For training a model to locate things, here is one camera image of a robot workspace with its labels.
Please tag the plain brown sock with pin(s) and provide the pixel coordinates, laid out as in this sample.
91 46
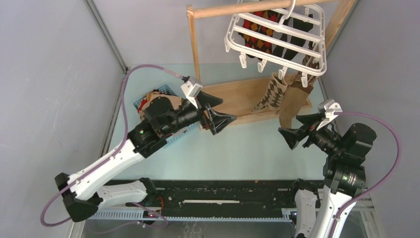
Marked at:
293 99

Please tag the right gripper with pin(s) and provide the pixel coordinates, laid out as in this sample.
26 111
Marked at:
292 136

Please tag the white plastic clip hanger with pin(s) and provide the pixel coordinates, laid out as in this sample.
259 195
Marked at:
299 33

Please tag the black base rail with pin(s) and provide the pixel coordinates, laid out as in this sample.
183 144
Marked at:
223 199

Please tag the brown argyle sock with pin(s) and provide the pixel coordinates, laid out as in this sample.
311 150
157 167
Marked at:
273 96

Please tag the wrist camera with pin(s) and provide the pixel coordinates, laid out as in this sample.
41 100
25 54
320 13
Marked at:
191 88
329 110

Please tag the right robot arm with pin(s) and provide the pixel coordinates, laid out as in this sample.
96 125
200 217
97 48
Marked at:
344 175

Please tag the wooden hanger rack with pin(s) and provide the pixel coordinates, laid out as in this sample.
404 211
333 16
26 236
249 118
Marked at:
241 96

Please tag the brown striped sock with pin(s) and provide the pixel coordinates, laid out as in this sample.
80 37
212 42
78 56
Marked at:
313 63

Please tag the red yellow argyle sock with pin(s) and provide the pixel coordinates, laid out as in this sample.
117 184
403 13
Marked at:
257 43

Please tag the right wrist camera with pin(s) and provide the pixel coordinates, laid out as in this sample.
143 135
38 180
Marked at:
329 110

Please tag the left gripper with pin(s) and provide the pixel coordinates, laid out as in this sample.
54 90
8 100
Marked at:
218 120

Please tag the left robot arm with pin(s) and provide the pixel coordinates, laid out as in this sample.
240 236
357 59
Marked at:
87 191

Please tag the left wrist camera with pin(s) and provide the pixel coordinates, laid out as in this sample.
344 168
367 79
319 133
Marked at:
191 88

